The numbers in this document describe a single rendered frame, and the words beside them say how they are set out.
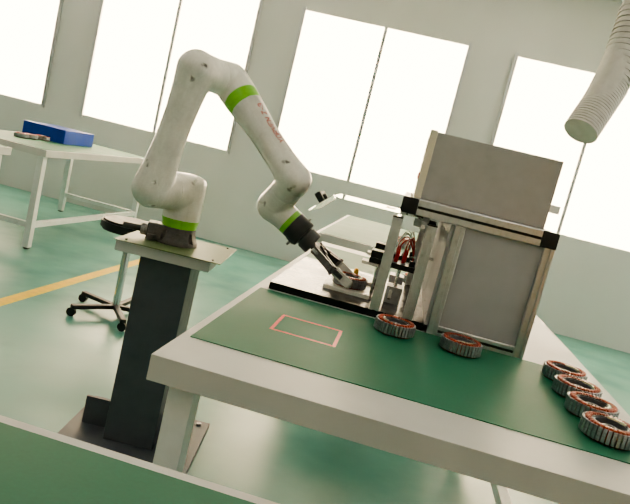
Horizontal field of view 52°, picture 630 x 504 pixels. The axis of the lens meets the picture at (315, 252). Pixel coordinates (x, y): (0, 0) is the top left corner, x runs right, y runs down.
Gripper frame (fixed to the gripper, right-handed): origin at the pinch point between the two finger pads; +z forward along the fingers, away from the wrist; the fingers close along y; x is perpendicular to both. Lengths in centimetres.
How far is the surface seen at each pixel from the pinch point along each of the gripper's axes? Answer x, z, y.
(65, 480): -12, -12, 142
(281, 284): -11.8, -14.2, 19.9
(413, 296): 13.4, 15.7, 19.7
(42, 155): -133, -209, -222
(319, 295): -6.0, -3.8, 20.0
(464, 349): 15, 32, 39
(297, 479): -70, 39, -17
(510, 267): 39, 29, 21
